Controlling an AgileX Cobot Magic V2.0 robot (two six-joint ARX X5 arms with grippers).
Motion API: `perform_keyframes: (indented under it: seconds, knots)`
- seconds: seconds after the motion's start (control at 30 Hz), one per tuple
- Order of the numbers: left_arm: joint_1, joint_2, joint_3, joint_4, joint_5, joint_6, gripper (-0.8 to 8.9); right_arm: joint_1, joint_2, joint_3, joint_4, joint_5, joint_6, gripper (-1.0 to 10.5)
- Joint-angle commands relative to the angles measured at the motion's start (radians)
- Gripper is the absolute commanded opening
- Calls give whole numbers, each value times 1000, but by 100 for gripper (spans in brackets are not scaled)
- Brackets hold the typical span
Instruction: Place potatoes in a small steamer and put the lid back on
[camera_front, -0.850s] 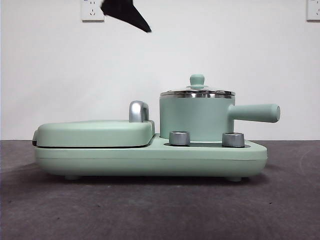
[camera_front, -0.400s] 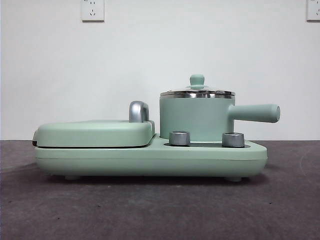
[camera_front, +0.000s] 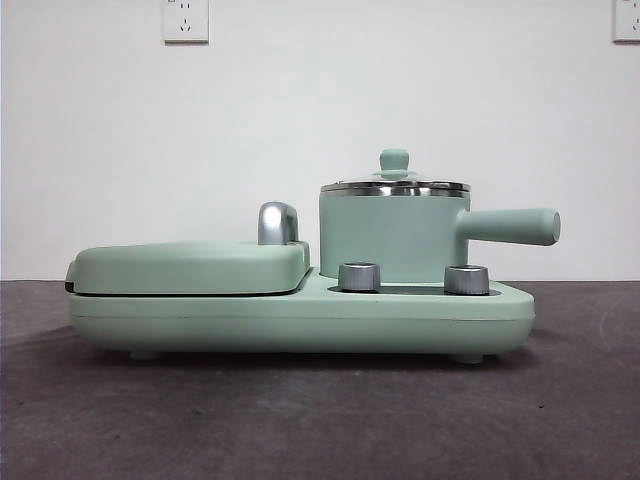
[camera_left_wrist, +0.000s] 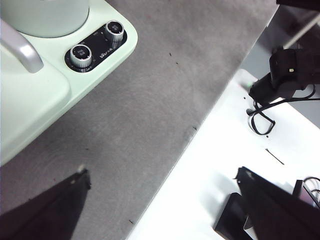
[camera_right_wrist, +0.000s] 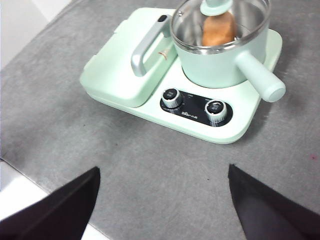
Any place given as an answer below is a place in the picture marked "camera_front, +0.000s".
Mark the glass lid with green knob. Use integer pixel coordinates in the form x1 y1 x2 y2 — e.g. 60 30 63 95
319 147 471 197

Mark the mint green griddle lid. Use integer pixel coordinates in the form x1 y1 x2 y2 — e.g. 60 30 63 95
63 238 311 297

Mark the chrome griddle hinge handle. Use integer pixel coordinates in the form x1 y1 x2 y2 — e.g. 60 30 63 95
257 200 301 247

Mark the mint green pot with handle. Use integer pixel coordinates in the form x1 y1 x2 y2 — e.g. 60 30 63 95
318 192 561 281

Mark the white wall socket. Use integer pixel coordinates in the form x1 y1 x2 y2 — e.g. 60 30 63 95
613 0 640 44
163 0 210 44

